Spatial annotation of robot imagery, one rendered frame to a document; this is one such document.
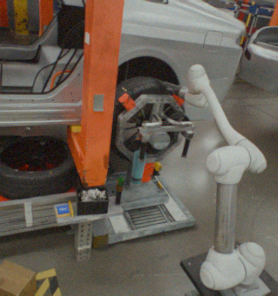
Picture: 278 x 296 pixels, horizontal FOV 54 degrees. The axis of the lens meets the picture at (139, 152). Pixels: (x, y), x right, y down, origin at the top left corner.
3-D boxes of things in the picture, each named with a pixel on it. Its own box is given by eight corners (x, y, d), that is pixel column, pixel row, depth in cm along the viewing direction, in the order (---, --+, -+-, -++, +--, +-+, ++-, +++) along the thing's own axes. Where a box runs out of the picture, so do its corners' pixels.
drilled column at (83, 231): (87, 248, 207) (90, 206, 187) (90, 258, 200) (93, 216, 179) (74, 251, 203) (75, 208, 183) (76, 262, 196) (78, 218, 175)
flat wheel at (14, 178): (56, 151, 269) (56, 129, 258) (91, 187, 228) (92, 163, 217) (-18, 168, 229) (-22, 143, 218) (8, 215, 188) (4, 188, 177)
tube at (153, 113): (154, 116, 196) (157, 102, 190) (166, 128, 181) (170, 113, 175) (132, 117, 189) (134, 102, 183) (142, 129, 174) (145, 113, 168)
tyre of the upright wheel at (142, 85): (175, 71, 219) (95, 81, 198) (190, 80, 201) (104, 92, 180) (170, 141, 255) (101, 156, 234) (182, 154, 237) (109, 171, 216)
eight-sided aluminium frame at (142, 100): (173, 156, 231) (188, 94, 204) (177, 160, 226) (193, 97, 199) (112, 162, 210) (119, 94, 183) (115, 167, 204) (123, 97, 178)
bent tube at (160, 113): (178, 115, 203) (181, 102, 198) (192, 127, 189) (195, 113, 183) (157, 116, 196) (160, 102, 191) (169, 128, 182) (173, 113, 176)
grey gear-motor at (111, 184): (106, 182, 268) (109, 152, 250) (120, 212, 235) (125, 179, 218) (88, 185, 260) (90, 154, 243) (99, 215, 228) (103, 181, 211)
